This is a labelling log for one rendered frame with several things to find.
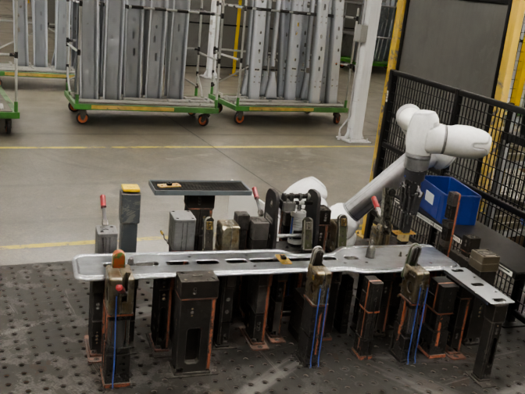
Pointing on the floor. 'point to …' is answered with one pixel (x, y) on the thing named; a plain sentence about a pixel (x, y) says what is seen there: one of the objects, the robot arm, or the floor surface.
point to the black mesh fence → (512, 319)
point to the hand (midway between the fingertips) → (405, 222)
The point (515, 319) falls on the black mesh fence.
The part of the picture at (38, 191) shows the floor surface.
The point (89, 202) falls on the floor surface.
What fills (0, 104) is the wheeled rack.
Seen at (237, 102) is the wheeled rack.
